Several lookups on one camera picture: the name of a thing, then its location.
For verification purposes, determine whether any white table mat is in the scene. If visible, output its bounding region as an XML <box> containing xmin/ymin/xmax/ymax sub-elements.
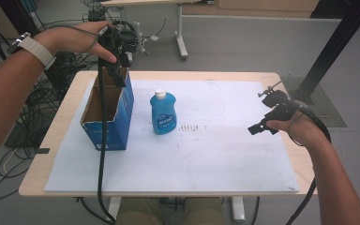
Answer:
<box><xmin>44</xmin><ymin>79</ymin><xmax>300</xmax><ymax>193</ymax></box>

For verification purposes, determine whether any wooden cabinet base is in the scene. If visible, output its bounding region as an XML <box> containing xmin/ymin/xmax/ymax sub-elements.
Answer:
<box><xmin>182</xmin><ymin>0</ymin><xmax>321</xmax><ymax>19</ymax></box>

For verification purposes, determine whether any person's left leg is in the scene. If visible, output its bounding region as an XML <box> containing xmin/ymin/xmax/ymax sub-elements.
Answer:
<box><xmin>115</xmin><ymin>197</ymin><xmax>162</xmax><ymax>225</ymax></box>

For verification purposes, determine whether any blue cardboard box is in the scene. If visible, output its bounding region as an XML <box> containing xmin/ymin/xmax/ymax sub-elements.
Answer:
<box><xmin>80</xmin><ymin>67</ymin><xmax>135</xmax><ymax>152</ymax></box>

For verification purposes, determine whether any person's right hand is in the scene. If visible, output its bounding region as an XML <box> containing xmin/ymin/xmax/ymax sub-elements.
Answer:
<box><xmin>265</xmin><ymin>109</ymin><xmax>329</xmax><ymax>150</ymax></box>

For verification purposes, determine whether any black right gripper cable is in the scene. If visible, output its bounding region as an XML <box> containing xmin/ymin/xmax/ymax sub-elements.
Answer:
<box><xmin>285</xmin><ymin>102</ymin><xmax>332</xmax><ymax>225</ymax></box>

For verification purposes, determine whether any blue detergent bottle white cap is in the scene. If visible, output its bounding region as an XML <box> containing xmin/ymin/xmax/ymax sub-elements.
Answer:
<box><xmin>149</xmin><ymin>88</ymin><xmax>178</xmax><ymax>136</ymax></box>

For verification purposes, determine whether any person's right leg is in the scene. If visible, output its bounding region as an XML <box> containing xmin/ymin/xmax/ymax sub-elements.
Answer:
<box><xmin>181</xmin><ymin>197</ymin><xmax>225</xmax><ymax>225</ymax></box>

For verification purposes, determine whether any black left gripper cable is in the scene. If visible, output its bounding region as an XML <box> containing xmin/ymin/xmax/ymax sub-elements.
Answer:
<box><xmin>97</xmin><ymin>57</ymin><xmax>117</xmax><ymax>225</ymax></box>

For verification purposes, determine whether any person's leg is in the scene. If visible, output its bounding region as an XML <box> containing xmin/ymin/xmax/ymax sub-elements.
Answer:
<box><xmin>181</xmin><ymin>197</ymin><xmax>225</xmax><ymax>225</ymax></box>
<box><xmin>115</xmin><ymin>197</ymin><xmax>162</xmax><ymax>225</ymax></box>

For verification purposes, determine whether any tangle of black cables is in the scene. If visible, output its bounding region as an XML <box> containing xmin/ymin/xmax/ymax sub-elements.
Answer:
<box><xmin>0</xmin><ymin>0</ymin><xmax>98</xmax><ymax>203</ymax></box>

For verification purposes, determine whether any beige band wristwatch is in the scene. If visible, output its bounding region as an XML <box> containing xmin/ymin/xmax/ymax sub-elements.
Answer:
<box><xmin>7</xmin><ymin>31</ymin><xmax>57</xmax><ymax>70</ymax></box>

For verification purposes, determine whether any white table leg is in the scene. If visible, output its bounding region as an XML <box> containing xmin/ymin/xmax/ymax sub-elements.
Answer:
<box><xmin>107</xmin><ymin>196</ymin><xmax>123</xmax><ymax>223</ymax></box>
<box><xmin>230</xmin><ymin>196</ymin><xmax>247</xmax><ymax>224</ymax></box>

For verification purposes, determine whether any thin black floor cable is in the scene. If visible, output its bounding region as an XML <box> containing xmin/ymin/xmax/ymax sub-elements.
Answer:
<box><xmin>154</xmin><ymin>17</ymin><xmax>169</xmax><ymax>38</ymax></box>

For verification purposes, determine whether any black metal stand post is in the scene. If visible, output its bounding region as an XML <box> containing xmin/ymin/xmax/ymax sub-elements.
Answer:
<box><xmin>290</xmin><ymin>0</ymin><xmax>360</xmax><ymax>105</ymax></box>

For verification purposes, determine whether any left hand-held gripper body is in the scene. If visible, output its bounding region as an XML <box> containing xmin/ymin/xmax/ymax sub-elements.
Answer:
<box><xmin>97</xmin><ymin>20</ymin><xmax>147</xmax><ymax>68</ymax></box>

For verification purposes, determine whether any person's left hand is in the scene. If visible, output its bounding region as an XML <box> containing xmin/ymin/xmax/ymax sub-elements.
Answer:
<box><xmin>33</xmin><ymin>20</ymin><xmax>118</xmax><ymax>64</ymax></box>

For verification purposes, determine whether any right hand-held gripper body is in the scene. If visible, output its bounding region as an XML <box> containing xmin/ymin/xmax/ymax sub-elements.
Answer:
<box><xmin>257</xmin><ymin>80</ymin><xmax>309</xmax><ymax>124</ymax></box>

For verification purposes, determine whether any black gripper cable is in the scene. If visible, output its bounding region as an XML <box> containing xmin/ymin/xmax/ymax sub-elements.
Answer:
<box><xmin>97</xmin><ymin>57</ymin><xmax>117</xmax><ymax>225</ymax></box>
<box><xmin>285</xmin><ymin>102</ymin><xmax>332</xmax><ymax>225</ymax></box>

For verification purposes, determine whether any white background desk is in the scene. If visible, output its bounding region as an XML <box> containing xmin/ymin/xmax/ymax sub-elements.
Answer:
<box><xmin>101</xmin><ymin>0</ymin><xmax>215</xmax><ymax>61</ymax></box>

